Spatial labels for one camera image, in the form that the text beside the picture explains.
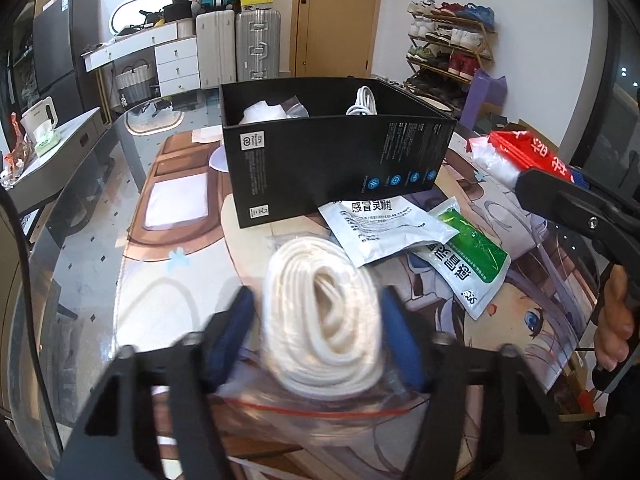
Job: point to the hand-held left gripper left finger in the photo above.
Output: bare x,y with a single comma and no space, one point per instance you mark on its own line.
230,335

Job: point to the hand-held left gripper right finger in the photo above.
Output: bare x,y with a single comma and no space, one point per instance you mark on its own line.
400,340

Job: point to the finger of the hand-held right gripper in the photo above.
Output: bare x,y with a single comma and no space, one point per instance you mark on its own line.
555,200
581,180

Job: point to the red packet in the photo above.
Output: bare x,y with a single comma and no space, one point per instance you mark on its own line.
535,150

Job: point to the green white medicine sachet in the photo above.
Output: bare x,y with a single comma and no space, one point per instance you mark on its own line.
470,260

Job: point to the black cardboard box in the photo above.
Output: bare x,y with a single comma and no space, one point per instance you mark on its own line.
300,175

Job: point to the adidas shoelace bag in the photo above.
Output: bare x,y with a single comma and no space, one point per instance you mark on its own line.
262,111

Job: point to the person's right hand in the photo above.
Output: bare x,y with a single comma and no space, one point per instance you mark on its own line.
615,315

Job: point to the printed cartoon desk mat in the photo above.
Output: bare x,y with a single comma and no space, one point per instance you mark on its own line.
170,280

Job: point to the black framed glass door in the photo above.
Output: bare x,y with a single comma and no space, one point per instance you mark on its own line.
615,85

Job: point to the purple bag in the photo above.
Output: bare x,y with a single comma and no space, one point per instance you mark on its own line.
480,100

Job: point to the white enamel basin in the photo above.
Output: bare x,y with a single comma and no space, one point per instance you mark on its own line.
440,105

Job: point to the white round disc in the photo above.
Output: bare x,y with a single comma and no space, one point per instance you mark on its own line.
220,160

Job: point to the shoe rack with shoes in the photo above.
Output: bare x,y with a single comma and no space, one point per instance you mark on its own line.
445,35

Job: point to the oval rug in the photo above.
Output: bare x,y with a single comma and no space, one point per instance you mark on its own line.
155,120

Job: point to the grey side table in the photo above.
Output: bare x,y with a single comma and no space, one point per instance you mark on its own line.
70,140

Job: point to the green tissue pack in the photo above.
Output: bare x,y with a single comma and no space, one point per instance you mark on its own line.
47,142

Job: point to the wicker basket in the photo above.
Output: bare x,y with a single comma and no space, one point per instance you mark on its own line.
134,85

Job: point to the wooden door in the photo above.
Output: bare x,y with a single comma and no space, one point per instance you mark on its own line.
335,25

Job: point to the red clear plastic bag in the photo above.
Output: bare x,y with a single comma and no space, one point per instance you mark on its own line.
14,155

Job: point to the white dressing table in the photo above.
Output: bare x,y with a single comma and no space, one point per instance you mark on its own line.
175,55

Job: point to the white suitcase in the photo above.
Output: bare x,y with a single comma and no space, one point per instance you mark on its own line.
215,45

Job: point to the white electric kettle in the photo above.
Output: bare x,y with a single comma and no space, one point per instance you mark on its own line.
40,115

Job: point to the silver suitcase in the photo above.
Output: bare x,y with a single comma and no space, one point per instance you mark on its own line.
257,45

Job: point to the white ribbed container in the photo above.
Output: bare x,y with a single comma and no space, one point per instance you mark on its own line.
186,27

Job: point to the black handbag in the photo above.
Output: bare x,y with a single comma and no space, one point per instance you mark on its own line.
177,11

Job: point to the black refrigerator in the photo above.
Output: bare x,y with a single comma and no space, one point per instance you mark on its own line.
60,45

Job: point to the grey plush toy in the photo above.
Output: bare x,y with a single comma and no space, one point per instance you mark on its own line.
191,1

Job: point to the oval mirror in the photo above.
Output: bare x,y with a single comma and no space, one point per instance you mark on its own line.
135,10

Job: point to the black glass wardrobe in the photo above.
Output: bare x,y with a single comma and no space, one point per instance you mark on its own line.
22,60

